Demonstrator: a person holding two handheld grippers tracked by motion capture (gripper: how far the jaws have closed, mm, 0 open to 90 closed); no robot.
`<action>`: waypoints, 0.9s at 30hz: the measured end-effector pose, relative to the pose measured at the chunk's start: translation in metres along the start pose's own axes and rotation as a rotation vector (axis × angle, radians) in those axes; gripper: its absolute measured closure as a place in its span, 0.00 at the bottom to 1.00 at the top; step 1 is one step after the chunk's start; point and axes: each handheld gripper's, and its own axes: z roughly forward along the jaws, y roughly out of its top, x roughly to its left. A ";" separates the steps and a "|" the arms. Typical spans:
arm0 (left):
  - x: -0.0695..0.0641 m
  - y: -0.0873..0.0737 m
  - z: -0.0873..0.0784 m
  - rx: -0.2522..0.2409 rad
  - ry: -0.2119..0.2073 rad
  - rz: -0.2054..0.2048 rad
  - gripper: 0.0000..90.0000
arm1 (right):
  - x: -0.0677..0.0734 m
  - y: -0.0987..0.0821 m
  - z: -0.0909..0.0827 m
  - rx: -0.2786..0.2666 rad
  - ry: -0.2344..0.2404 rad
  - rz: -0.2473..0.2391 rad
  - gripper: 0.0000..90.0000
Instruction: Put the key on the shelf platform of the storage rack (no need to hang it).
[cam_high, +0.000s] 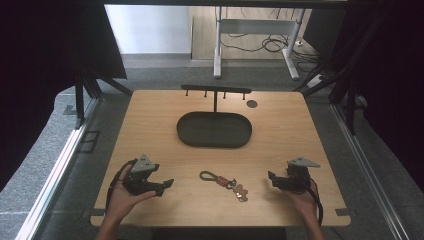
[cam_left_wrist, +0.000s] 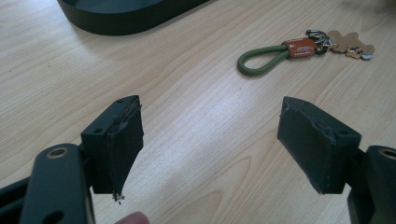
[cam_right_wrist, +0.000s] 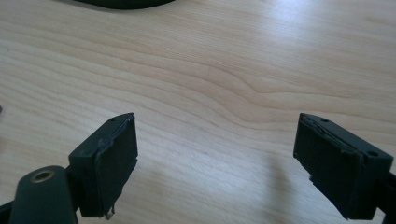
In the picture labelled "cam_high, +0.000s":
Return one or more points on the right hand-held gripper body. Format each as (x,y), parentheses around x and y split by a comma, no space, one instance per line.
(297,178)

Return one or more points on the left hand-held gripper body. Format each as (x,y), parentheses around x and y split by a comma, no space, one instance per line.
(141,178)

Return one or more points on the black key rack with tray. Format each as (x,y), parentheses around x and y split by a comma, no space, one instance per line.
(214,130)

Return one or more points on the person's right hand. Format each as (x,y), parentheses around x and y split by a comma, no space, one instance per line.
(304,203)

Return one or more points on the person's left hand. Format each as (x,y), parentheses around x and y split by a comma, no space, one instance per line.
(121,201)

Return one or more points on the round black table grommet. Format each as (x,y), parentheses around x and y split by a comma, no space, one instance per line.
(252,104)

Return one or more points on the black metal stand struts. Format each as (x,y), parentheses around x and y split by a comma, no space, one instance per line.
(350,106)
(80,100)

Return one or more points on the white power strip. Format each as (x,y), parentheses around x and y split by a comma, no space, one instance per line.
(315,81)

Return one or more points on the dark curtain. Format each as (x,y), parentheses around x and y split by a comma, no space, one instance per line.
(390,83)
(40,66)

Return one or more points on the metal frame rail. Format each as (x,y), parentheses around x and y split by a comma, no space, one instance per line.
(56,173)
(366,173)

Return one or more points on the white desk frame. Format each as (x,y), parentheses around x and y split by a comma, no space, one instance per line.
(256,26)

